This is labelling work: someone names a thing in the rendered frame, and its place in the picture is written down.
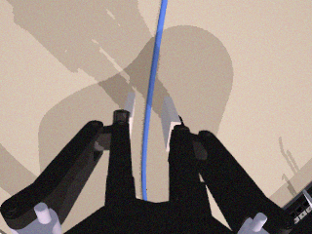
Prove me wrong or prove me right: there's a blue cable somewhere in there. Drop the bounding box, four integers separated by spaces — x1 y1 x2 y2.
141 0 168 201

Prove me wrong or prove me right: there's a grey patch panel rack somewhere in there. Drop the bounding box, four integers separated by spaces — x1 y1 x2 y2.
282 181 312 234

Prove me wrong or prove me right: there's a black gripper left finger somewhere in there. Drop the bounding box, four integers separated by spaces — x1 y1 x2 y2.
0 93 141 234

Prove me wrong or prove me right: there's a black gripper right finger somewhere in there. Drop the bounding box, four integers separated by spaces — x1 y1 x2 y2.
161 96 295 234

